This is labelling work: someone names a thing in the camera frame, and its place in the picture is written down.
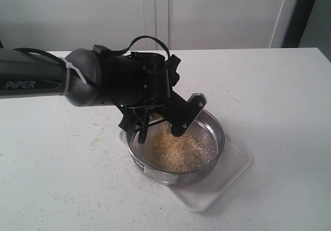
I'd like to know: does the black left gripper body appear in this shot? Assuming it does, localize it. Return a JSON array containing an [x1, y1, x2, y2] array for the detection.
[[113, 54, 180, 122]]

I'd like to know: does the grain mixture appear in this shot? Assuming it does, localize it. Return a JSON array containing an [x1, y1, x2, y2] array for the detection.
[[151, 122, 202, 172]]

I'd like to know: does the stainless steel cup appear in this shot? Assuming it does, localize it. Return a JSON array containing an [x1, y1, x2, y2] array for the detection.
[[148, 112, 166, 127]]

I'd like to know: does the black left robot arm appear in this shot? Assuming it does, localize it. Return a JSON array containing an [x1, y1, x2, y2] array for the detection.
[[1, 45, 207, 143]]

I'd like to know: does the round steel mesh sieve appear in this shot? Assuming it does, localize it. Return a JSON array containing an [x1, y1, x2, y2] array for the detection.
[[121, 110, 225, 185]]

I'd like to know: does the white plastic tray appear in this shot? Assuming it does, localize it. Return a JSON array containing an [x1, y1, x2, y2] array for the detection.
[[118, 126, 253, 213]]

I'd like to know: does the white cabinet with doors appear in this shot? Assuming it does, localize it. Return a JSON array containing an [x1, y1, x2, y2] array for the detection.
[[1, 0, 296, 51]]

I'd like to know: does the white cable tie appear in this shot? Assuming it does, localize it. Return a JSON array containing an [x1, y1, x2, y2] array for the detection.
[[59, 57, 87, 96]]

